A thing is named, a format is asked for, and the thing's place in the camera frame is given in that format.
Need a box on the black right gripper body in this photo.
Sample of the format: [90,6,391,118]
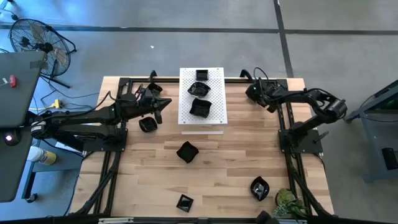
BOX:
[244,81,268,103]

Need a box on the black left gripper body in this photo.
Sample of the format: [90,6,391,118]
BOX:
[135,96,161,114]

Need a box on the black round mini plate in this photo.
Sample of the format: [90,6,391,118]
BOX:
[138,116,159,133]
[147,82,164,94]

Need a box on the black wavy square plate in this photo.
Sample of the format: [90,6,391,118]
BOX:
[249,175,271,202]
[175,141,200,164]
[189,98,213,119]

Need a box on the black leaf-shaped plate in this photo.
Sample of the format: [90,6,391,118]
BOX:
[187,81,211,99]

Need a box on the black small square plate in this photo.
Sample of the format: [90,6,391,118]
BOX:
[195,69,210,82]
[175,194,195,213]

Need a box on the white perforated metal shelf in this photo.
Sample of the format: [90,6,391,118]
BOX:
[177,67,228,135]

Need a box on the small green potted plant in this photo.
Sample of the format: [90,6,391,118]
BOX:
[273,187,309,219]

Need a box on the white and yellow bottle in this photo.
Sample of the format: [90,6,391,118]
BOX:
[27,146,57,166]

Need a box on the black floor fan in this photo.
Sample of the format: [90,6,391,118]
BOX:
[8,18,77,90]

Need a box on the dark grey metal cart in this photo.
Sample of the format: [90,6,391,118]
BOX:
[343,79,398,184]

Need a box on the black box device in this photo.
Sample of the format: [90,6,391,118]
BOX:
[255,210,280,224]

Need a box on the grey side desk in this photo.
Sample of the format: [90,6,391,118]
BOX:
[0,50,48,203]

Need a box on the round black lit device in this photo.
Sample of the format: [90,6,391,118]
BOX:
[2,129,22,147]

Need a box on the black box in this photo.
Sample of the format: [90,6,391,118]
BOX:
[381,147,398,171]

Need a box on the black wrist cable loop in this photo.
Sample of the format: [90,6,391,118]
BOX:
[252,67,272,85]

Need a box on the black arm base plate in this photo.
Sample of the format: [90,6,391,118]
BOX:
[82,128,129,153]
[278,128,324,154]

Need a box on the black floor cable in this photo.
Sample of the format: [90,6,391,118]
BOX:
[30,74,110,113]

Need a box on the silver metal bracket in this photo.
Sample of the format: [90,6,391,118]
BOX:
[98,217,134,224]

